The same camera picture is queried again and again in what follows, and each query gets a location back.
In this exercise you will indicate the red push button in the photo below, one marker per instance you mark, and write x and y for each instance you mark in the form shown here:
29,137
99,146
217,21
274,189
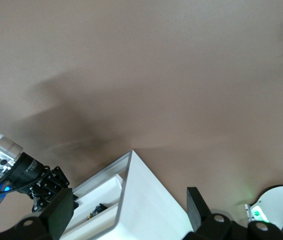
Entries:
98,210

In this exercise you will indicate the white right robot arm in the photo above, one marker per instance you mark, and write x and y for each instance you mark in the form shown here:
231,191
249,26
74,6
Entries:
276,205

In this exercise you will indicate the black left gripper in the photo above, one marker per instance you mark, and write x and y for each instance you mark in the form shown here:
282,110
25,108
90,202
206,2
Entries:
27,172

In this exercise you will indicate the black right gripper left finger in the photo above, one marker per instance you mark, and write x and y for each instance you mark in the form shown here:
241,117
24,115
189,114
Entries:
56,215

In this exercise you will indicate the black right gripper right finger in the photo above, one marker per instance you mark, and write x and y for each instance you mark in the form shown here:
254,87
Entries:
199,215

